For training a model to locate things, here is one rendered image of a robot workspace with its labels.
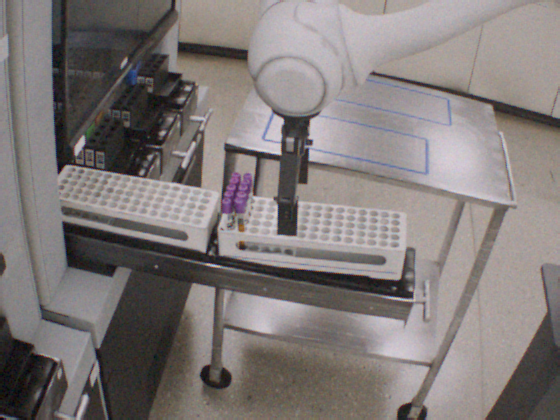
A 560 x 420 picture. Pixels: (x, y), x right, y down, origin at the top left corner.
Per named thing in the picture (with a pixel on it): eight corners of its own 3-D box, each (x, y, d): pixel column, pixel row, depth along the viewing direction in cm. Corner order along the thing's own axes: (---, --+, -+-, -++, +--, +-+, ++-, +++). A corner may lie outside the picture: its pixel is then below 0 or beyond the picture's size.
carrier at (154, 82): (160, 75, 158) (161, 53, 154) (168, 76, 158) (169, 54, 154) (144, 97, 149) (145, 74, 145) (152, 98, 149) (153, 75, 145)
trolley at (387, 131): (198, 386, 188) (209, 140, 138) (234, 282, 224) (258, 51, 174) (424, 429, 183) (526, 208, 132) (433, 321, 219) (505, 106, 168)
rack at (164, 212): (48, 223, 115) (44, 196, 111) (67, 191, 123) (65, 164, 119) (204, 258, 113) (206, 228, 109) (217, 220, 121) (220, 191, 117)
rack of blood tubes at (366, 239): (218, 261, 113) (216, 231, 109) (230, 223, 121) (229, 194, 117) (400, 280, 110) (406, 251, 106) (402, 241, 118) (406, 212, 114)
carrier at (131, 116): (139, 105, 146) (140, 82, 142) (147, 106, 146) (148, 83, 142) (121, 132, 137) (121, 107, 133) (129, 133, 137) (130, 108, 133)
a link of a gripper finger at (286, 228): (298, 196, 101) (298, 199, 100) (297, 233, 105) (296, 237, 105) (278, 193, 101) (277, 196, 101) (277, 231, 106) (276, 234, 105)
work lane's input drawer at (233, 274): (32, 254, 118) (26, 217, 112) (58, 210, 129) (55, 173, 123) (428, 333, 114) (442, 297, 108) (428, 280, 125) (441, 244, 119)
